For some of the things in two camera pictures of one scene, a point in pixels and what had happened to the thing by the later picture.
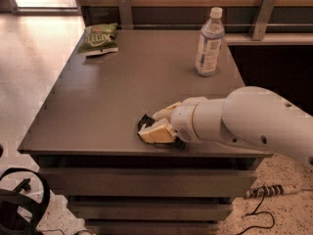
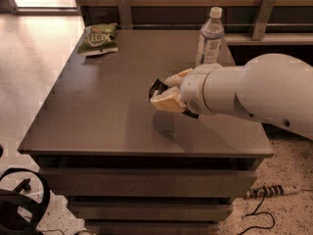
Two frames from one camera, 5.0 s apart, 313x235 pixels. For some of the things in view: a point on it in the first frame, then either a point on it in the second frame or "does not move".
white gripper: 182,119 → 193,88
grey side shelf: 246,39 does not move
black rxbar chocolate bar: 149,120 → 158,86
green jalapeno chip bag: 102,37 does not move
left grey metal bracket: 125,8 does not move
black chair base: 20,213 does not move
